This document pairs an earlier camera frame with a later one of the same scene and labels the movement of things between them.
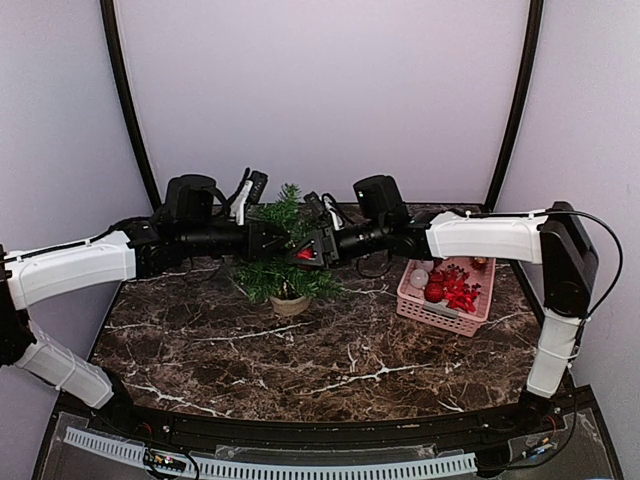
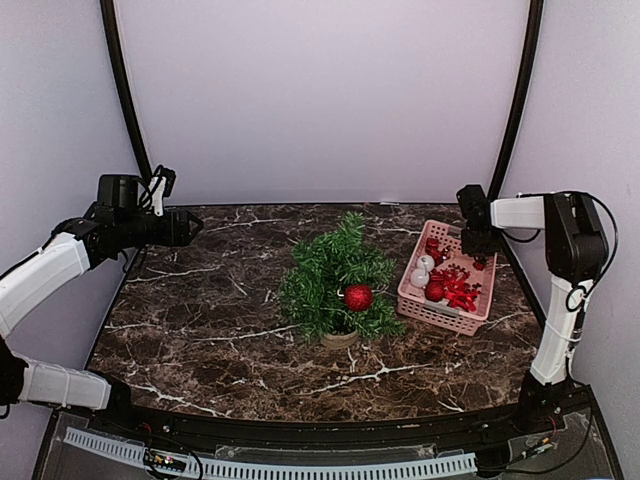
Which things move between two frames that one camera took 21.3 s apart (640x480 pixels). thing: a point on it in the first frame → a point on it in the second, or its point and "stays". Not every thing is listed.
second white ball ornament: (419, 278) stays
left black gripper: (254, 248) → (181, 238)
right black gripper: (324, 258) → (467, 247)
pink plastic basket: (413, 303) stays
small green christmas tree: (287, 287) → (330, 292)
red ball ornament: (305, 253) → (358, 297)
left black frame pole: (111, 21) stays
